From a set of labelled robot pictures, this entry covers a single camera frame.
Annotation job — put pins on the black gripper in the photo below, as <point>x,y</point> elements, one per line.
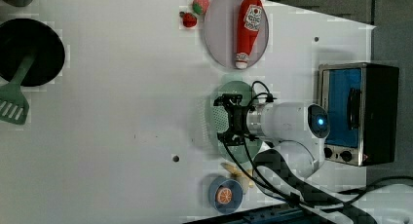
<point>237,132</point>

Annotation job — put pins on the mint green plastic strainer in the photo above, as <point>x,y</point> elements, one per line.
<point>216,121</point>

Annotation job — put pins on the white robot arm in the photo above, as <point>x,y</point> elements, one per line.
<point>296,130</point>

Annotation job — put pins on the yellow toy banana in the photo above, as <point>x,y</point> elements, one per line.
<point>241,177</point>

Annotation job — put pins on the blue bowl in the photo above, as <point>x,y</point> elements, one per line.
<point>237,191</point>

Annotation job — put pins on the toy orange slice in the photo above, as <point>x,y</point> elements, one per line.
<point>223,195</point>

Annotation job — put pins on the grey round plate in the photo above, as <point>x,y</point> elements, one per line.
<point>220,33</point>

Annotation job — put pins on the dark red toy strawberry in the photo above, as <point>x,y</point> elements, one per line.
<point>188,19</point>

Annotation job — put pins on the red plush ketchup bottle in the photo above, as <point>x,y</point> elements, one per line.
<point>249,21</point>

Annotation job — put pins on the silver toaster oven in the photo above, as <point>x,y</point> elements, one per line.
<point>361,102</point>

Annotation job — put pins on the light red toy strawberry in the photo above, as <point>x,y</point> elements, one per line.
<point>200,6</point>

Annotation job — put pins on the green slotted spatula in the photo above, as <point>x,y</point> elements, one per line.
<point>14,105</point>

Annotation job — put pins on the black frying pan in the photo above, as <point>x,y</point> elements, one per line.
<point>24,37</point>

